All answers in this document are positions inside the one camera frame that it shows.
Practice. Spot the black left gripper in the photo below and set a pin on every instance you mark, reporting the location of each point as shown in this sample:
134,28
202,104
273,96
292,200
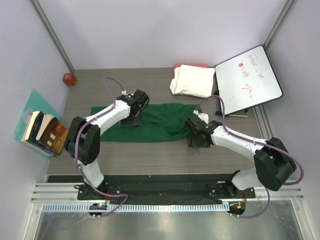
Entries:
136,123

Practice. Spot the folded white t shirt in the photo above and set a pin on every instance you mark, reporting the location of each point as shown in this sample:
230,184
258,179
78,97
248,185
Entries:
208,84

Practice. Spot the teal plastic folder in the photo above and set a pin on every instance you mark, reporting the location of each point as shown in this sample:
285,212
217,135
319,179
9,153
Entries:
35,102

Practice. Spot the red cube block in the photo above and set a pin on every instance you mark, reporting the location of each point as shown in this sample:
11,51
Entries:
69,79

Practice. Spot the white dry-erase board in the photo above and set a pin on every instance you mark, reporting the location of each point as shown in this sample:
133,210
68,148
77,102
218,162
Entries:
247,80

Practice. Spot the white slotted cable duct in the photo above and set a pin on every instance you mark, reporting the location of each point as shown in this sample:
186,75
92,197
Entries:
90,207

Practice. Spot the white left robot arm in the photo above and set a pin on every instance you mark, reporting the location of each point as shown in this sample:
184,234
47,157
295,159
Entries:
84,135

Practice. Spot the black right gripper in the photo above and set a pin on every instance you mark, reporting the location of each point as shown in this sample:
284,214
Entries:
192,142

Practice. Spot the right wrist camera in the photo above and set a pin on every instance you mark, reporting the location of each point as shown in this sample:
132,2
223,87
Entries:
203,116

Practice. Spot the green t shirt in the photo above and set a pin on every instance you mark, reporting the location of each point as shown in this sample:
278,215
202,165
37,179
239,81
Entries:
160,123

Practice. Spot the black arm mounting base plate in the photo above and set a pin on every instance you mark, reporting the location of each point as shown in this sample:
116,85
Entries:
161,189

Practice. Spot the stack of books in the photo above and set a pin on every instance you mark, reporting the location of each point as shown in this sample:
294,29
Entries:
45,133

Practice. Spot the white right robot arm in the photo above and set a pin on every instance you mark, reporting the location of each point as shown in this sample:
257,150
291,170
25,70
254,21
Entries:
272,164

